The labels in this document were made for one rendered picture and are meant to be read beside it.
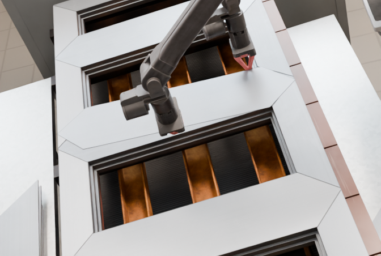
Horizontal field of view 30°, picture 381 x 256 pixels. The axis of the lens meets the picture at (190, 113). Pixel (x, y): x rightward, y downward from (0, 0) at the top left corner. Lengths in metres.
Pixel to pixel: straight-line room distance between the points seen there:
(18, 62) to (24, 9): 1.32
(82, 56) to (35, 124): 0.28
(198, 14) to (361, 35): 1.98
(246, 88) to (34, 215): 0.73
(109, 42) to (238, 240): 0.99
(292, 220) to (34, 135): 1.03
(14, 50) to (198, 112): 2.29
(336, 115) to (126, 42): 0.75
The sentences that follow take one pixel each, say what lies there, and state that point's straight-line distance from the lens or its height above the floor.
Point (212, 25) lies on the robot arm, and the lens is 2.07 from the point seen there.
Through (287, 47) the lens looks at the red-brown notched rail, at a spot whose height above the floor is 0.83.
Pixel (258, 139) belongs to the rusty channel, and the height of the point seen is 0.68.
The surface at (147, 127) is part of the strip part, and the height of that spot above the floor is 0.86.
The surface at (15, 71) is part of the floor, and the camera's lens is 4.09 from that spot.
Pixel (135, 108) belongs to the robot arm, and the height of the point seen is 1.14.
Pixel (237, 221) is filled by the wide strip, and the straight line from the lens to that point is 1.82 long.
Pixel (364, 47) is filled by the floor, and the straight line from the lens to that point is 3.50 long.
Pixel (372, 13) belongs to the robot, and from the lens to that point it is 2.03.
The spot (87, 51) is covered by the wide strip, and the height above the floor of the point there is 0.86.
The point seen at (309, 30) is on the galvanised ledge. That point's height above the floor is 0.68.
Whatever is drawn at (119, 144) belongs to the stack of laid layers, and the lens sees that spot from 2.11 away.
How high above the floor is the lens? 2.31
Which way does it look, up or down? 43 degrees down
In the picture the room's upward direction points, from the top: 20 degrees counter-clockwise
